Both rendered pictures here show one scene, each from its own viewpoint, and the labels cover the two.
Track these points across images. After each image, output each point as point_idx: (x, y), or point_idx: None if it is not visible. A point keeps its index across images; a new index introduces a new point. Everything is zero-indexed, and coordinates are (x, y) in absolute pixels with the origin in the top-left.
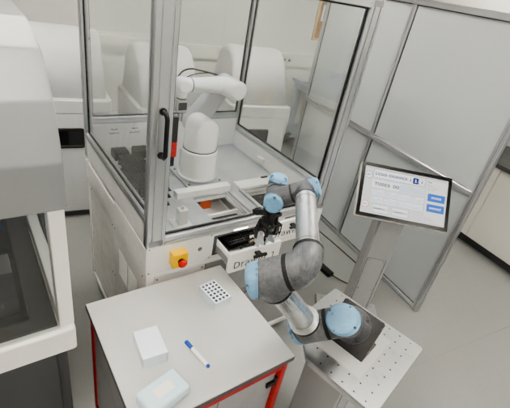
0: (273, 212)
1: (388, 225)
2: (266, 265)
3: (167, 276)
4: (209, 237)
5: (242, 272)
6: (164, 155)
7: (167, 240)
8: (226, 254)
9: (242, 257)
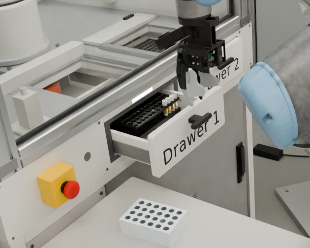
0: (214, 2)
1: None
2: (290, 55)
3: (49, 232)
4: (96, 128)
5: (168, 181)
6: None
7: (25, 156)
8: (140, 145)
9: (172, 136)
